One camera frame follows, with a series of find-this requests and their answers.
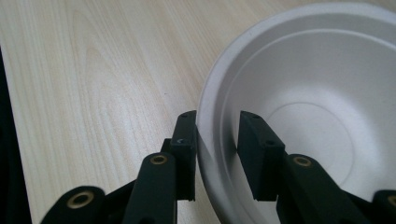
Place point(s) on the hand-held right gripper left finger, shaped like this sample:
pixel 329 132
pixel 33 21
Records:
pixel 183 155

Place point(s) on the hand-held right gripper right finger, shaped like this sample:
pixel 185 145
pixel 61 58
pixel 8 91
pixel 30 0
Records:
pixel 261 158

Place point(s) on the white paper bowl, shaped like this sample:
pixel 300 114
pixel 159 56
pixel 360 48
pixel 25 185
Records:
pixel 311 93

